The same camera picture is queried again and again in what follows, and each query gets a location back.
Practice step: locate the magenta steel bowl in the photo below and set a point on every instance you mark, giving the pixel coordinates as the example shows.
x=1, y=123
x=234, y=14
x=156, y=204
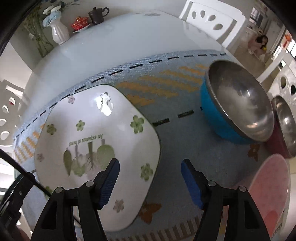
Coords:
x=282, y=141

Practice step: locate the white chair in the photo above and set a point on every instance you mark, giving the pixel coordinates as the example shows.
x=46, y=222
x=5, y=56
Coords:
x=13, y=103
x=284, y=82
x=214, y=18

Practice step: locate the white ribbed vase with flowers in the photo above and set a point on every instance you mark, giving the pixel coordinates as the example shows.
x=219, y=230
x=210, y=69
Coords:
x=52, y=18

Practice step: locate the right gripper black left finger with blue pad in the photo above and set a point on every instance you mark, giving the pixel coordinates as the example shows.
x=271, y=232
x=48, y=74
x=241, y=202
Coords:
x=56, y=221

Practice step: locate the white chair near right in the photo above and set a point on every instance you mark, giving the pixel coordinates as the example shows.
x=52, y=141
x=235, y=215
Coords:
x=284, y=82

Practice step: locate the pink bowl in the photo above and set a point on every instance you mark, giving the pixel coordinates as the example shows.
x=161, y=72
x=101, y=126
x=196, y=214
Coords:
x=269, y=186

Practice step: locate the white chair far right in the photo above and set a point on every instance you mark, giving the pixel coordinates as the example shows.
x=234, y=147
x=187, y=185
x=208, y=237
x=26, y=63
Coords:
x=214, y=18

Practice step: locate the blue steel bowl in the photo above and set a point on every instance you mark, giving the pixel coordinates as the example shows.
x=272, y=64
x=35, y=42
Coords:
x=235, y=105

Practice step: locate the glass vase with stems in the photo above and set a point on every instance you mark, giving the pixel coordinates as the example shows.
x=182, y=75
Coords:
x=33, y=25

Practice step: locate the patterned blue table mat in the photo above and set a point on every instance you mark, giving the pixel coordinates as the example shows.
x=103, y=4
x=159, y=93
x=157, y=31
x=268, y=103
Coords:
x=165, y=88

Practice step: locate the red lidded teacup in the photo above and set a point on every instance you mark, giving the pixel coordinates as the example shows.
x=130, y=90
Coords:
x=81, y=24

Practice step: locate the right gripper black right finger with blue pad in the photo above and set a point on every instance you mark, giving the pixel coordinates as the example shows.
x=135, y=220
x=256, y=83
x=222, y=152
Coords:
x=244, y=221

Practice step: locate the white chair far left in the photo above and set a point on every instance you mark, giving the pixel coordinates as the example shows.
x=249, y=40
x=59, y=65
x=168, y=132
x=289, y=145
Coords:
x=13, y=103

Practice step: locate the white hexagonal floral plate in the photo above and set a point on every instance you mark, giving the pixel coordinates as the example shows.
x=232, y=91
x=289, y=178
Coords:
x=83, y=133

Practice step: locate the dark brown teapot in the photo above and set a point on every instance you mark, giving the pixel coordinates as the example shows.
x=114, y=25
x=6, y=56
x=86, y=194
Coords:
x=97, y=15

